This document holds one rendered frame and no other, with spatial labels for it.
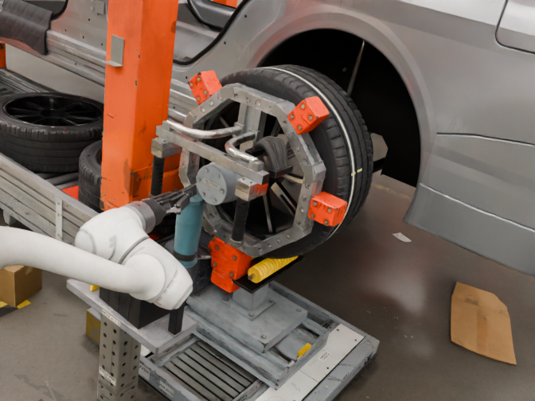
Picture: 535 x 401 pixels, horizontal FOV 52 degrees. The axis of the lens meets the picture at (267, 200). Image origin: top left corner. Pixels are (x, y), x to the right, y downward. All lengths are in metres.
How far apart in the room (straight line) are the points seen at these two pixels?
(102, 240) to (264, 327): 1.03
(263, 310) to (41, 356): 0.86
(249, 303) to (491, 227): 0.94
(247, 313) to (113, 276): 1.11
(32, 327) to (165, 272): 1.28
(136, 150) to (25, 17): 1.59
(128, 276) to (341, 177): 0.79
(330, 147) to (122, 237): 0.71
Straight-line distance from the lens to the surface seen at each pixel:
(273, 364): 2.13
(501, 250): 1.91
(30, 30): 3.30
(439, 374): 2.59
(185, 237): 1.87
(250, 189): 1.49
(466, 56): 1.81
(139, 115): 1.92
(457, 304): 3.08
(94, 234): 1.27
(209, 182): 1.69
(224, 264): 1.95
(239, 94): 1.74
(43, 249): 1.05
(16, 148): 3.04
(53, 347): 2.35
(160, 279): 1.23
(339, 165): 1.68
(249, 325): 2.14
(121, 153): 2.00
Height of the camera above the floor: 1.57
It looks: 26 degrees down
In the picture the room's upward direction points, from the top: 11 degrees clockwise
